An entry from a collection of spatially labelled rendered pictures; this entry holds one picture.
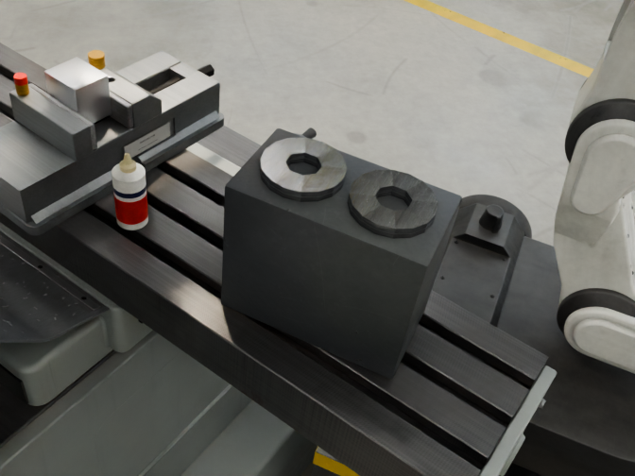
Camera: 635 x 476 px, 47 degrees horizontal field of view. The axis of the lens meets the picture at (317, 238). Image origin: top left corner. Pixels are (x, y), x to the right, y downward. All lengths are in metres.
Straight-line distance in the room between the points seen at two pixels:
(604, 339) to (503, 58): 2.28
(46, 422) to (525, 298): 0.89
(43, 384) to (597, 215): 0.80
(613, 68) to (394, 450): 0.59
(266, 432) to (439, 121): 1.65
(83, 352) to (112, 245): 0.16
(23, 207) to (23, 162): 0.06
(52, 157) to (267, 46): 2.28
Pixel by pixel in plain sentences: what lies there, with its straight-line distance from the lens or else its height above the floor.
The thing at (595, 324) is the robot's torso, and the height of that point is 0.71.
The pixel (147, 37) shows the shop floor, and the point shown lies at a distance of 3.21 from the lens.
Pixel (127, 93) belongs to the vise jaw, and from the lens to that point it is 1.00.
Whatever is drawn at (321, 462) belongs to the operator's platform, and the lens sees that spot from 1.39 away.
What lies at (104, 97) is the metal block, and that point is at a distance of 0.99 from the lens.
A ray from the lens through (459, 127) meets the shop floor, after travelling 2.89.
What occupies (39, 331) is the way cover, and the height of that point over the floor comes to 0.87.
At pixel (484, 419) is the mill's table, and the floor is 0.92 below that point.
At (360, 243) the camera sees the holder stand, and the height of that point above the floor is 1.10.
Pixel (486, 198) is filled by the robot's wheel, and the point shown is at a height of 0.60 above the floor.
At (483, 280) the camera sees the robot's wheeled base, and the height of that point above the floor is 0.59.
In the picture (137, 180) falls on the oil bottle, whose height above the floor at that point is 1.00.
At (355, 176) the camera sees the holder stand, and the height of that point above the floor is 1.11.
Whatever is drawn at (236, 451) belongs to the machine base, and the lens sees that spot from 1.58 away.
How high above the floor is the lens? 1.58
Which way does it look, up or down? 44 degrees down
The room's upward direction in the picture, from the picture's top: 9 degrees clockwise
